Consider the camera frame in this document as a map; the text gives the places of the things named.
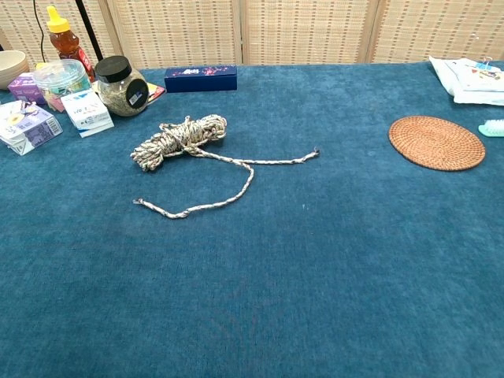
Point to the blue tablecloth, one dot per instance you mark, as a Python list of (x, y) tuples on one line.
[(252, 275)]

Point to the dark blue rectangular box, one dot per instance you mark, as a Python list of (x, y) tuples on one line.
[(201, 80)]

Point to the red booklet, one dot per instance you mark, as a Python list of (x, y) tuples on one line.
[(156, 92)]

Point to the glass jar black lid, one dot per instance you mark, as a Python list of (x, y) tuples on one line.
[(118, 98)]

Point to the bamboo folding screen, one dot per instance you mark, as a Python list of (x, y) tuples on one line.
[(299, 31)]

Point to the white and blue carton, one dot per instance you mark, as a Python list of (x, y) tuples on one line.
[(88, 114)]

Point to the round woven rattan coaster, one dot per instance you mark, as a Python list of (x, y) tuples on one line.
[(437, 143)]

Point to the clear plastic jar of clips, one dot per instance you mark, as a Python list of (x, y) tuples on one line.
[(59, 78)]

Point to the black pole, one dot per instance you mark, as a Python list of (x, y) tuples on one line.
[(90, 31)]

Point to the purple and white carton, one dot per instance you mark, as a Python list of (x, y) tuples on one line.
[(27, 128)]

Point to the honey bottle yellow cap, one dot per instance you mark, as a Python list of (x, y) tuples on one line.
[(65, 43)]

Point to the white plastic bag with papers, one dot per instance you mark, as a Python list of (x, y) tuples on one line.
[(468, 88)]

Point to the mint green brush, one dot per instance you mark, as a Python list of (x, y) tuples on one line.
[(492, 128)]

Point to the small purple box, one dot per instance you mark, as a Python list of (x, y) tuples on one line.
[(23, 88)]

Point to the blue binder clip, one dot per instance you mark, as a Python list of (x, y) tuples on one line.
[(482, 65)]

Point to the beige bowl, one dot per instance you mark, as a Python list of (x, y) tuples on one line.
[(12, 67)]

